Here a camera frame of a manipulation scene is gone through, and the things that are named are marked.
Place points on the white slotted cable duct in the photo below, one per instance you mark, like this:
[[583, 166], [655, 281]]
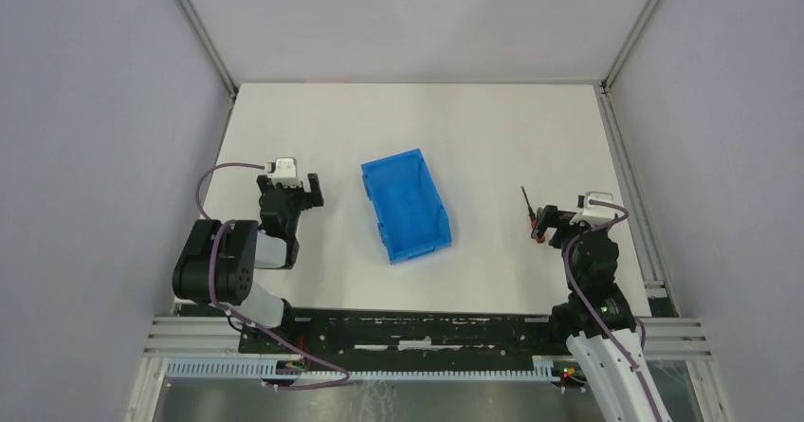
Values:
[[269, 369]]

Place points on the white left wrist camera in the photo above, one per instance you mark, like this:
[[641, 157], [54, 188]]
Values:
[[283, 172]]

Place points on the right aluminium corner post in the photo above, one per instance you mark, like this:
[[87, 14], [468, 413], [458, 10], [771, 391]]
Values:
[[637, 29]]

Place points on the red black screwdriver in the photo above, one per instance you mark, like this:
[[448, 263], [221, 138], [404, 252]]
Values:
[[533, 218]]

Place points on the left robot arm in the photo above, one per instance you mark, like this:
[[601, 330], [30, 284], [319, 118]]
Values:
[[217, 264]]

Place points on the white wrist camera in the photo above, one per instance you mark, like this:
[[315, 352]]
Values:
[[283, 172], [594, 209]]

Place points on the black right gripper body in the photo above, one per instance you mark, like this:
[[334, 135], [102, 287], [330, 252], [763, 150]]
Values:
[[552, 219]]

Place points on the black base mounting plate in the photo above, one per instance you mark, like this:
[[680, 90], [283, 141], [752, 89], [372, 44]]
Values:
[[414, 341]]

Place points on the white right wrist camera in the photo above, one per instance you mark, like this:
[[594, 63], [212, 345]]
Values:
[[594, 209]]

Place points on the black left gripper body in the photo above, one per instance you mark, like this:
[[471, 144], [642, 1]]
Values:
[[295, 194]]

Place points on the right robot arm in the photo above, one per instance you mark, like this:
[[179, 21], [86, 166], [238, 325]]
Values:
[[596, 323]]

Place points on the right aluminium side rail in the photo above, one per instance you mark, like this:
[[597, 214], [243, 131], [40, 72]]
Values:
[[653, 268]]

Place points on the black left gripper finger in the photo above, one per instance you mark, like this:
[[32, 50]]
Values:
[[315, 196], [264, 184]]

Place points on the aluminium front frame rails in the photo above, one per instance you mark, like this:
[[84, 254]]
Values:
[[210, 337]]

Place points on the blue plastic bin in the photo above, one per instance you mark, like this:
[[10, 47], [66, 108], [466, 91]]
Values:
[[412, 220]]

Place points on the left aluminium corner post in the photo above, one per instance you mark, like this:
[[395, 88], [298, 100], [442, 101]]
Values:
[[203, 38]]

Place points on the aluminium corner post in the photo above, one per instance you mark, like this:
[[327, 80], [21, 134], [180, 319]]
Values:
[[637, 29], [203, 38]]

